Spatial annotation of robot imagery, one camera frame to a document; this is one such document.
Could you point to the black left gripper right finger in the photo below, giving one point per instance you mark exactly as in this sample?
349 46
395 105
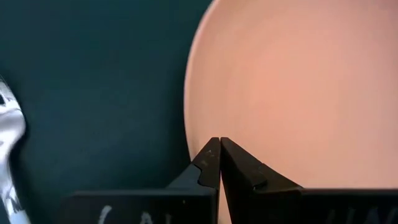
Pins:
242 174

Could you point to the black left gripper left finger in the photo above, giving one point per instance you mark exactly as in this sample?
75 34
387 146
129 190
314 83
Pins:
208 168

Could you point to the orange round plate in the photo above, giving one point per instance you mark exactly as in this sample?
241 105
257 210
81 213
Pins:
295 93

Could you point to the dark green plastic tray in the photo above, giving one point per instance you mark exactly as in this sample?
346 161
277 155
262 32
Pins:
93 93

